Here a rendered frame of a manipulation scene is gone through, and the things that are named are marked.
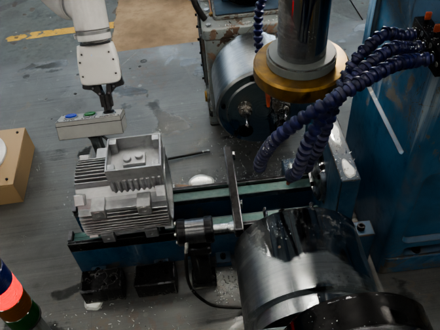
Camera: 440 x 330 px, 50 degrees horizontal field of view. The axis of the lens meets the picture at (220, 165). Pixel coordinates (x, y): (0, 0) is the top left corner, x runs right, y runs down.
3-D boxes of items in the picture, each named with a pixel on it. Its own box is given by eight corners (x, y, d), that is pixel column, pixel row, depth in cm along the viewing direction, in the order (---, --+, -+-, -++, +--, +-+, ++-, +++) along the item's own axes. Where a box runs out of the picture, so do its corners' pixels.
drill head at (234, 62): (285, 69, 157) (288, -1, 138) (310, 147, 132) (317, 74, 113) (211, 78, 156) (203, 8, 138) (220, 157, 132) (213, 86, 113)
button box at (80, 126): (127, 126, 130) (124, 107, 128) (124, 133, 123) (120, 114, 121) (65, 132, 130) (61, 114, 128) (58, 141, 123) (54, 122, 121)
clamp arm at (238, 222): (247, 236, 103) (234, 153, 121) (246, 228, 101) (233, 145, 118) (231, 238, 103) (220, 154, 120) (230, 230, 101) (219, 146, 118)
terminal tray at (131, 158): (165, 153, 112) (160, 131, 107) (165, 188, 105) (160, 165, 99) (114, 160, 112) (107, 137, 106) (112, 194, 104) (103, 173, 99)
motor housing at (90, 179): (173, 182, 126) (162, 130, 112) (176, 242, 113) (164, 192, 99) (99, 191, 126) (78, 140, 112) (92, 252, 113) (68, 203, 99)
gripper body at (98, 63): (70, 42, 114) (80, 88, 118) (112, 37, 114) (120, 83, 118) (76, 38, 121) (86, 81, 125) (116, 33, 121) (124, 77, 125)
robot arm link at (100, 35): (69, 33, 113) (72, 46, 114) (106, 29, 113) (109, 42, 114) (77, 29, 120) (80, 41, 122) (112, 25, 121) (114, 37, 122)
